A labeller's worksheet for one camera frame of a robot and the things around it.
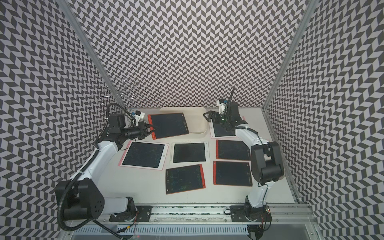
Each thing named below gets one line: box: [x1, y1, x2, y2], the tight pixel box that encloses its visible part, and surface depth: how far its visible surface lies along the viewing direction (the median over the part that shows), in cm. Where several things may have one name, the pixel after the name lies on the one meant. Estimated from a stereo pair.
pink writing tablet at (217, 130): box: [209, 112, 236, 139], surface depth 84 cm
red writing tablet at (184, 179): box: [165, 164, 206, 195], surface depth 86 cm
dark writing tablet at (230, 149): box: [216, 139, 251, 160], surface depth 96 cm
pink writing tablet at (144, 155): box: [118, 140, 169, 171], surface depth 93 cm
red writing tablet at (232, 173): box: [213, 161, 253, 187], surface depth 88 cm
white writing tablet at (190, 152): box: [170, 141, 211, 164], surface depth 96 cm
